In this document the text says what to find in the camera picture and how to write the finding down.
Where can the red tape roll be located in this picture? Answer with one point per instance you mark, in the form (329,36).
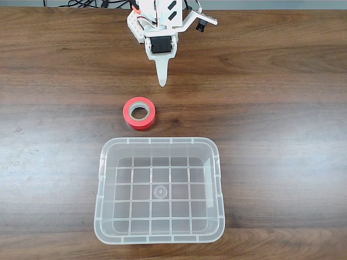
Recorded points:
(127,119)

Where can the clear plastic box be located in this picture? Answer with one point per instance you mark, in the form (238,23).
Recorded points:
(160,189)

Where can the gripper camera on white bracket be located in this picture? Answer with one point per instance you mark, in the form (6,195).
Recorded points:
(202,20)

